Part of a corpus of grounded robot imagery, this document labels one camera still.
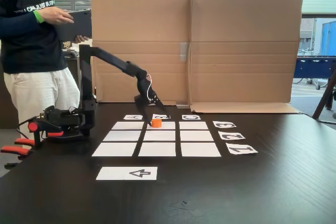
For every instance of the round orange token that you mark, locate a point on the round orange token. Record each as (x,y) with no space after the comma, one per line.
(156,123)

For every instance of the dark tablet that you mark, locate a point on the dark tablet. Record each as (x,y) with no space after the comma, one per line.
(76,26)

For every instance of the white nine-square grid sheet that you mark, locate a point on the white nine-square grid sheet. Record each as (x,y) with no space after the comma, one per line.
(157,140)

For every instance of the person's left hand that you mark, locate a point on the person's left hand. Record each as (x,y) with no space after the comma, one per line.
(80,39)

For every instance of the person's right hand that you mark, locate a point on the person's right hand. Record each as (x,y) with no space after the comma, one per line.
(56,15)

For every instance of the paper sheet letter B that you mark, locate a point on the paper sheet letter B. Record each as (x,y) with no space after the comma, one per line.
(161,117)

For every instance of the paper sheet letter A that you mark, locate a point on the paper sheet letter A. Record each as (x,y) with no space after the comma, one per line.
(132,117)

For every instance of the paper sheet letter C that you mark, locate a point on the paper sheet letter C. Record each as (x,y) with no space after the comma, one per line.
(191,117)

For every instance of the grey tape strip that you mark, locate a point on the grey tape strip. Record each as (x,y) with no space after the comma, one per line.
(184,51)

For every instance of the paper sheet number 3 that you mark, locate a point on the paper sheet number 3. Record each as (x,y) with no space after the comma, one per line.
(224,124)

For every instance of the paper sheet with arrow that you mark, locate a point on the paper sheet with arrow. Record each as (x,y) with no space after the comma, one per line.
(118,173)

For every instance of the paper sheet number 2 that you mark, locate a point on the paper sheet number 2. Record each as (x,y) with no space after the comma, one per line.
(231,135)

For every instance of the paper sheet number 1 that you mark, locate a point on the paper sheet number 1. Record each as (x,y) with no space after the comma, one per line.
(240,150)

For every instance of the brown cardboard screen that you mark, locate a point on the brown cardboard screen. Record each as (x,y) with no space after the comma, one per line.
(236,51)

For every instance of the black and red clamp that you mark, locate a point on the black and red clamp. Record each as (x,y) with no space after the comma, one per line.
(39,128)

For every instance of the person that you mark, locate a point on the person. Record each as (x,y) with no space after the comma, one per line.
(29,51)

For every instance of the green wristband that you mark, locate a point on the green wristband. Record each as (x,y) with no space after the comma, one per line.
(38,16)

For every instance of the blue foosball table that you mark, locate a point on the blue foosball table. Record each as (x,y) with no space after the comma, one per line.
(313,65)

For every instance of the dark stand leg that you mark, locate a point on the dark stand leg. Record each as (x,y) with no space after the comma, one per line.
(324,95)

